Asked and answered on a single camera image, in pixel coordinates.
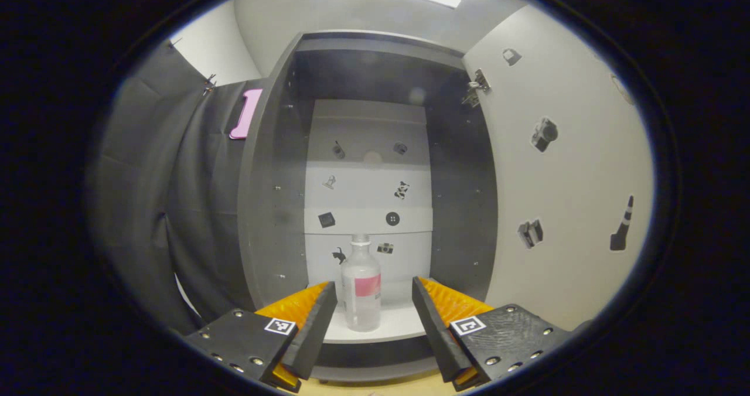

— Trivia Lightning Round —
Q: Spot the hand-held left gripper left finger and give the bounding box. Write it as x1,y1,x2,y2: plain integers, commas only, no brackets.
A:
185,280,339,392

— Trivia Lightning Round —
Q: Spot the metal door hinge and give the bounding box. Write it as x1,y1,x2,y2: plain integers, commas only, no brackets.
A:
462,68,492,108

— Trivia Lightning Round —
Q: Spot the beige cabinet door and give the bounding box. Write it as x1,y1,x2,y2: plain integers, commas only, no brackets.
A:
462,5,654,331

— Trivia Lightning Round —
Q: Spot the dark grey cabinet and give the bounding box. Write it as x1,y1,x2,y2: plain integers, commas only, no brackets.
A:
237,30,499,382

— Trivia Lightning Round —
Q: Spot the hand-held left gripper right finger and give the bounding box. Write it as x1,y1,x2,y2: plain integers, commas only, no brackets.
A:
410,276,572,392

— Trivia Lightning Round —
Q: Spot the clear bottle with pink label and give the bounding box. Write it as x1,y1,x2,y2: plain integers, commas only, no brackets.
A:
341,235,382,332

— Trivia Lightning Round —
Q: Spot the black backdrop cloth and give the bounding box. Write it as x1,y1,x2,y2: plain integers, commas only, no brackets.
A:
94,42,264,335

